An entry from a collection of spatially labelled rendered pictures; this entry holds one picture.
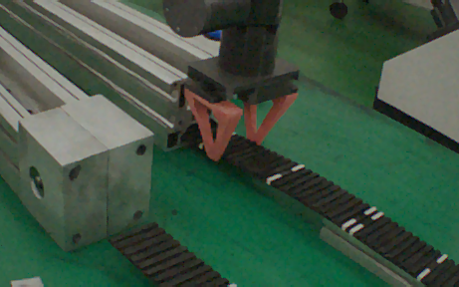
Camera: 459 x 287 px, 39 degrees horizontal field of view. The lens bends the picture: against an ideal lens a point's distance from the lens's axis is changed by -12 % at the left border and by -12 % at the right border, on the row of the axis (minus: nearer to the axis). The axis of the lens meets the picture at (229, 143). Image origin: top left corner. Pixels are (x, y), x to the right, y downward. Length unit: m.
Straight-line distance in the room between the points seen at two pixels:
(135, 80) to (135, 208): 0.19
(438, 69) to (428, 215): 0.25
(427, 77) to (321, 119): 0.17
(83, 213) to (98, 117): 0.09
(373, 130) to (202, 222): 0.31
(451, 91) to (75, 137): 0.52
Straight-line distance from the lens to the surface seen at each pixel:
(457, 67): 0.92
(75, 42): 0.90
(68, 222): 0.61
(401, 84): 0.97
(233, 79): 0.69
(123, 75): 0.81
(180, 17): 0.63
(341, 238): 0.68
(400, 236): 0.66
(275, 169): 0.72
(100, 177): 0.61
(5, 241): 0.64
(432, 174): 0.85
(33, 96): 0.77
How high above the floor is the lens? 1.18
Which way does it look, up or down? 30 degrees down
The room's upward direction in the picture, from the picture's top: 8 degrees clockwise
